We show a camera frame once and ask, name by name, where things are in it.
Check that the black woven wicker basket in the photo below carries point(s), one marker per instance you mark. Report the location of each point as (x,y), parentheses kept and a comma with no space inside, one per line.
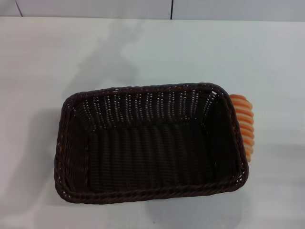
(152,152)

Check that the orange striped spiral bread roll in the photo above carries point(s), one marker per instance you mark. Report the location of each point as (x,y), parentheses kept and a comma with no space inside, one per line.
(245,124)

